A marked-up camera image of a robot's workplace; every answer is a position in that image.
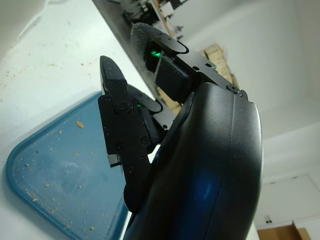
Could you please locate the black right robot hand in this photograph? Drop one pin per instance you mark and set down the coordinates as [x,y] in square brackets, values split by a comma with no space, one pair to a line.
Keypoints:
[205,162]

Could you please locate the cream white two-slot toaster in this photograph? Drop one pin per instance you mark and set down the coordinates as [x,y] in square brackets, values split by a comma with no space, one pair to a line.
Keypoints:
[12,15]

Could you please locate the bread crumb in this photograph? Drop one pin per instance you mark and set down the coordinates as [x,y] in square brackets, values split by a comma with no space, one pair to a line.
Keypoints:
[80,124]

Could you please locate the blue plastic tray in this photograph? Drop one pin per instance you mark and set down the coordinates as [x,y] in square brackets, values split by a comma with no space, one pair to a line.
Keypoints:
[62,175]

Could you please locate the stacked wooden crates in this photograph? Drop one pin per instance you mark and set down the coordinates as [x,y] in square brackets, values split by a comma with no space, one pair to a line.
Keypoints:
[212,53]

